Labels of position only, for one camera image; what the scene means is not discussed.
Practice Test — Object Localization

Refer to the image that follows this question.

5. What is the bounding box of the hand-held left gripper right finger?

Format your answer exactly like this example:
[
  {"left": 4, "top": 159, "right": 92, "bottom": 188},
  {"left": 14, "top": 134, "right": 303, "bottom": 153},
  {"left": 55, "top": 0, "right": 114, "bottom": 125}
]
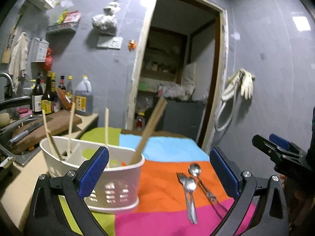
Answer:
[{"left": 209, "top": 147, "right": 289, "bottom": 236}]

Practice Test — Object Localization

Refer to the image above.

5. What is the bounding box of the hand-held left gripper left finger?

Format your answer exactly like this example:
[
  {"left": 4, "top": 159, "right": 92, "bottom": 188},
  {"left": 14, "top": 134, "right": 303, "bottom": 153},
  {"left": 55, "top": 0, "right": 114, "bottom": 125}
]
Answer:
[{"left": 28, "top": 147, "right": 110, "bottom": 236}]

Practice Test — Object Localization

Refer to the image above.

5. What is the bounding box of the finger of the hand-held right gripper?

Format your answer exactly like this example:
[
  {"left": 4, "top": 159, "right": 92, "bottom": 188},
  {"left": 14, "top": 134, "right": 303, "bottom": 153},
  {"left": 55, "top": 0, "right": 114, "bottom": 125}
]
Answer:
[
  {"left": 269, "top": 133, "right": 306, "bottom": 156},
  {"left": 252, "top": 135, "right": 299, "bottom": 165}
]

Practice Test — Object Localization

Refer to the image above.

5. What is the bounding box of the white plastic utensil basket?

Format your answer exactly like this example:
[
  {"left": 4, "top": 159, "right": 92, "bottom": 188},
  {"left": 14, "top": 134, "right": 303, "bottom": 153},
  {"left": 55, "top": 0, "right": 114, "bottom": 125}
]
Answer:
[{"left": 39, "top": 136, "right": 145, "bottom": 214}]

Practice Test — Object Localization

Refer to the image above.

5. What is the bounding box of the colourful patchwork cloth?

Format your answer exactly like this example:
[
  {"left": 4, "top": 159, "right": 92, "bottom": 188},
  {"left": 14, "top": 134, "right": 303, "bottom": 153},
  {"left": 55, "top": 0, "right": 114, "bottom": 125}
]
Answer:
[{"left": 58, "top": 127, "right": 286, "bottom": 236}]

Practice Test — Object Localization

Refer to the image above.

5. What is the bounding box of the wooden cutting board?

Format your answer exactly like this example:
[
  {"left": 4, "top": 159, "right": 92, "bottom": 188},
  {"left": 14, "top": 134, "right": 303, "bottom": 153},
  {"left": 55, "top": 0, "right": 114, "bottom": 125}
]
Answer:
[{"left": 11, "top": 109, "right": 82, "bottom": 154}]

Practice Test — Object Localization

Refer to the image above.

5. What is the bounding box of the cream rubber glove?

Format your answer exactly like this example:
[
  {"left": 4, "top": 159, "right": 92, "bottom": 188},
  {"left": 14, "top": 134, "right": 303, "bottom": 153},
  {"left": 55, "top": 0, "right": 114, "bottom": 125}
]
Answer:
[
  {"left": 221, "top": 69, "right": 243, "bottom": 101},
  {"left": 241, "top": 69, "right": 255, "bottom": 99}
]

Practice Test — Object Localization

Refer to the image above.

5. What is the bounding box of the dark grey cabinet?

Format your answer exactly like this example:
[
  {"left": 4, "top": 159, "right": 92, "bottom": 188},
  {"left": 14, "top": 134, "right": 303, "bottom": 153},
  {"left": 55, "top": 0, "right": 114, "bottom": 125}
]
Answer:
[{"left": 153, "top": 97, "right": 206, "bottom": 142}]

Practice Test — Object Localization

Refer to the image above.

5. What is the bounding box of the plastic oil jug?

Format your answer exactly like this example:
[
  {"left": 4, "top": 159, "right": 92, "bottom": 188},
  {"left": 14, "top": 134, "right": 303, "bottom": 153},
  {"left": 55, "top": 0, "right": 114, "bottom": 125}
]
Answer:
[{"left": 74, "top": 75, "right": 94, "bottom": 116}]

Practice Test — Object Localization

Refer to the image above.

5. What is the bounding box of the brown wooden utensil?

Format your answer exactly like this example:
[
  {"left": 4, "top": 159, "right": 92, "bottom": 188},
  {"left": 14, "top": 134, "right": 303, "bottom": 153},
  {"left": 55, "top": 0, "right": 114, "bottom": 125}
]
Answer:
[{"left": 55, "top": 87, "right": 72, "bottom": 111}]

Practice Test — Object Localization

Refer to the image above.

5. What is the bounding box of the kitchen knife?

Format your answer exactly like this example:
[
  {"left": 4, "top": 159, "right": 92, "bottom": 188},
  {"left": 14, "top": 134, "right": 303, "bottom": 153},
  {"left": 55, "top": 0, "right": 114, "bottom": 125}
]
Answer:
[{"left": 7, "top": 122, "right": 46, "bottom": 145}]

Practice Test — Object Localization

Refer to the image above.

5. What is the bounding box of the steel sink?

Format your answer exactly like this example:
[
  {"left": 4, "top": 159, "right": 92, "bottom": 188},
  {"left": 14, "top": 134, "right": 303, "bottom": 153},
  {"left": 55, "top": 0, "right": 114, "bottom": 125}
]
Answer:
[{"left": 0, "top": 113, "right": 53, "bottom": 168}]

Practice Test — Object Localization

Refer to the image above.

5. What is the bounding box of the soy sauce bottle yellow label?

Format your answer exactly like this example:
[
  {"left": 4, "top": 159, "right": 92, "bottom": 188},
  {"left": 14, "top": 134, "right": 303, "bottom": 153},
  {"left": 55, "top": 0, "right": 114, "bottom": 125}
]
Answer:
[{"left": 41, "top": 71, "right": 56, "bottom": 115}]

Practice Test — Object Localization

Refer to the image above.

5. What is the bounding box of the yellow capped sauce bottle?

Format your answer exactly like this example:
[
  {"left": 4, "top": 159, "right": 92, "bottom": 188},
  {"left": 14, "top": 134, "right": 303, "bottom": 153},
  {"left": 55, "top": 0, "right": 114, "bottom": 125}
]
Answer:
[{"left": 66, "top": 76, "right": 74, "bottom": 101}]

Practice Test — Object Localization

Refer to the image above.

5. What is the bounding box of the dark bottle white label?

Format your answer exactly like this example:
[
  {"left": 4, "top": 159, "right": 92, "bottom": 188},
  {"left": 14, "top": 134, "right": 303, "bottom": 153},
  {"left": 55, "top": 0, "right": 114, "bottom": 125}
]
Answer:
[{"left": 32, "top": 72, "right": 43, "bottom": 113}]

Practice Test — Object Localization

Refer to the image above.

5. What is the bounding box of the crumpled clear plastic bag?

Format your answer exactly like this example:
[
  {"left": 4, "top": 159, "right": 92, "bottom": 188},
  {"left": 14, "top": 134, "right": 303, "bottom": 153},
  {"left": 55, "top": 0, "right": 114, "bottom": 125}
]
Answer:
[{"left": 157, "top": 82, "right": 195, "bottom": 101}]

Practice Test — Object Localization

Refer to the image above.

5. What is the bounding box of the dark metal wok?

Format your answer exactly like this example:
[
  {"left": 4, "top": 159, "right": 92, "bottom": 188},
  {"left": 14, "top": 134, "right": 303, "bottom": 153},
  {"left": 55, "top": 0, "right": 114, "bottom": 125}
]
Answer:
[{"left": 0, "top": 97, "right": 32, "bottom": 111}]

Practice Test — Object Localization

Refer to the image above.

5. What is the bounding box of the white pillow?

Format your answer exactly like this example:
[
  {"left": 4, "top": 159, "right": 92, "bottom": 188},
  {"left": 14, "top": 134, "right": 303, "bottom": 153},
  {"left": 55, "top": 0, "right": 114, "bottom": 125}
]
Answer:
[{"left": 181, "top": 62, "right": 197, "bottom": 89}]

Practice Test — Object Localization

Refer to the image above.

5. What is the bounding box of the red plastic bag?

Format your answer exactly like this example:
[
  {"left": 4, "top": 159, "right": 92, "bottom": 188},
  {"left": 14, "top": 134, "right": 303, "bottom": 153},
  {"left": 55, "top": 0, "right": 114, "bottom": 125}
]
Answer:
[{"left": 44, "top": 48, "right": 53, "bottom": 72}]

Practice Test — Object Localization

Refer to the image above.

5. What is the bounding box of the steel curved faucet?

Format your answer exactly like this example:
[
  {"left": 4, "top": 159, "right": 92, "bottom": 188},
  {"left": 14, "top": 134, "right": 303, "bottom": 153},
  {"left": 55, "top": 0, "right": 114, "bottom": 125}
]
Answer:
[{"left": 0, "top": 72, "right": 14, "bottom": 99}]

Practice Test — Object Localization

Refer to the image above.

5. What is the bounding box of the white perforated metal holder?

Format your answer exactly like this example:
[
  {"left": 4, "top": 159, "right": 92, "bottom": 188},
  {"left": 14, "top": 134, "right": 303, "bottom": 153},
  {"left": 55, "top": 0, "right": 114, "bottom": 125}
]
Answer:
[{"left": 31, "top": 38, "right": 50, "bottom": 62}]

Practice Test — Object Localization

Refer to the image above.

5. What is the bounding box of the wooden shelf unit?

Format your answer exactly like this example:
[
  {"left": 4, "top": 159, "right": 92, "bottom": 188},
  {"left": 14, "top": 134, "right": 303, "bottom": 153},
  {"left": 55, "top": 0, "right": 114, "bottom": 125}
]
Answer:
[{"left": 138, "top": 27, "right": 190, "bottom": 96}]

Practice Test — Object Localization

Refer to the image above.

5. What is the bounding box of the cream hanging towel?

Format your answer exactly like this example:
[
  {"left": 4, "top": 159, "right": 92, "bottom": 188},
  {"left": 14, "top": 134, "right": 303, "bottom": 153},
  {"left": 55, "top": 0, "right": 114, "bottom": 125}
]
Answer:
[{"left": 8, "top": 32, "right": 29, "bottom": 89}]

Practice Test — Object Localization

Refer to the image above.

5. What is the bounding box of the wooden knife rack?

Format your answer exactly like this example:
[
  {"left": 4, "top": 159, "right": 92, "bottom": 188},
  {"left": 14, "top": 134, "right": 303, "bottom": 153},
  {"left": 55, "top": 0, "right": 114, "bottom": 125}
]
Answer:
[{"left": 1, "top": 15, "right": 21, "bottom": 64}]

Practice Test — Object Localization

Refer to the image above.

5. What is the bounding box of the hanging clear plastic bag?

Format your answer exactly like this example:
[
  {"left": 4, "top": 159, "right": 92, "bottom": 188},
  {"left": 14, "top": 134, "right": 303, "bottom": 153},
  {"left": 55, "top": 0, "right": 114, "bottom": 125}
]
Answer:
[{"left": 92, "top": 0, "right": 121, "bottom": 35}]

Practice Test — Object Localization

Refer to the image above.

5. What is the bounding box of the red snack packet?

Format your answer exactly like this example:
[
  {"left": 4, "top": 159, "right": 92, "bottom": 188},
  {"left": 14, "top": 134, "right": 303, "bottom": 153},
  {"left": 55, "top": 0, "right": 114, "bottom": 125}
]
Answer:
[{"left": 64, "top": 11, "right": 82, "bottom": 24}]

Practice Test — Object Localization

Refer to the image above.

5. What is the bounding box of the green snack packet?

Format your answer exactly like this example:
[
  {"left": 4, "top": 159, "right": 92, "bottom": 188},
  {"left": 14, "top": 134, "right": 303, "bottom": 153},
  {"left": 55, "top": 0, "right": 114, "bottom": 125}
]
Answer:
[{"left": 55, "top": 10, "right": 68, "bottom": 25}]

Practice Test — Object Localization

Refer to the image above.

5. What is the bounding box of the white hose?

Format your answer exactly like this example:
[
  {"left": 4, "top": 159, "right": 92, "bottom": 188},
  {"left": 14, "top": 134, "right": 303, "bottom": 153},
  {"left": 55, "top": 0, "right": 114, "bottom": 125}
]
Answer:
[{"left": 214, "top": 74, "right": 243, "bottom": 131}]

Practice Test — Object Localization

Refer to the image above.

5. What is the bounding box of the worn door frame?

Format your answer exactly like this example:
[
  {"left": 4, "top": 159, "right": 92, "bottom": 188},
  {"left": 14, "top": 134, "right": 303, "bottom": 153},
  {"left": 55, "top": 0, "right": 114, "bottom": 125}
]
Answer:
[{"left": 124, "top": 0, "right": 229, "bottom": 150}]

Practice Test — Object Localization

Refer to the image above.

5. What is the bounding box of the wall socket panel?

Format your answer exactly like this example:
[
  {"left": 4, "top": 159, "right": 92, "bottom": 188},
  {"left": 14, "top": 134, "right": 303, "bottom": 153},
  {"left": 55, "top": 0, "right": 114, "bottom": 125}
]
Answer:
[{"left": 97, "top": 36, "right": 123, "bottom": 50}]

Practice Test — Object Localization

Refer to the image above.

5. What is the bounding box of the grey wall shelf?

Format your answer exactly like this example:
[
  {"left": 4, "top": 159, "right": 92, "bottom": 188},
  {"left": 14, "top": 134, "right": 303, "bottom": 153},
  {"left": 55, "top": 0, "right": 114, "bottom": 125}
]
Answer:
[{"left": 47, "top": 22, "right": 79, "bottom": 33}]

